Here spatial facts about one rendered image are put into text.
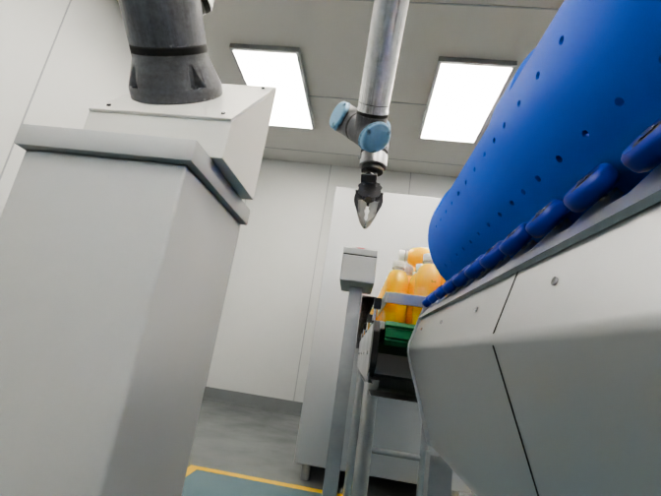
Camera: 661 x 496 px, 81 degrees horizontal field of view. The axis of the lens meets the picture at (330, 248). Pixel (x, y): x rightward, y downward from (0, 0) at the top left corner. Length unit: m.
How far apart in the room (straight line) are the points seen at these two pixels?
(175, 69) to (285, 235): 4.67
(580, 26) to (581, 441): 0.31
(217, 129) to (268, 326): 4.60
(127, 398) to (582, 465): 0.54
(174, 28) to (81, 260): 0.46
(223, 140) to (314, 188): 4.92
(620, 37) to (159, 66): 0.75
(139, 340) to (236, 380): 4.73
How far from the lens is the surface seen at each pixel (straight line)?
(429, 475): 0.94
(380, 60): 1.11
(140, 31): 0.90
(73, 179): 0.78
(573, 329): 0.31
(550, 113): 0.42
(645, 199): 0.30
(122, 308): 0.66
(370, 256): 1.12
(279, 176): 5.81
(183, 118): 0.80
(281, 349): 5.20
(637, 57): 0.35
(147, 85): 0.90
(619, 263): 0.29
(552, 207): 0.44
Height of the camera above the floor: 0.80
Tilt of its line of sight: 15 degrees up
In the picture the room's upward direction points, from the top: 9 degrees clockwise
